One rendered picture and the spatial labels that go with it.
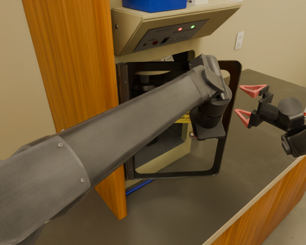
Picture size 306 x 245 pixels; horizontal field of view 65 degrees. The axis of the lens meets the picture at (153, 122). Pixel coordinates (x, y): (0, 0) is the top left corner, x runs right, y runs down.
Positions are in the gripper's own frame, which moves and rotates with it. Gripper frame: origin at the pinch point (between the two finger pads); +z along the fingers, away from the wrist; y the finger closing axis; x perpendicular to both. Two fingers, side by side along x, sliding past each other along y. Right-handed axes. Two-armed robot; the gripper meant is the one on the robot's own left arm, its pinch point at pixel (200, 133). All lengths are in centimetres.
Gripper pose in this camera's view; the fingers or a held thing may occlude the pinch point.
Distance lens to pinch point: 67.1
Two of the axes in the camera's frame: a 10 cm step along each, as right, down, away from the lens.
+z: -0.1, 4.6, 8.9
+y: 1.3, 8.8, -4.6
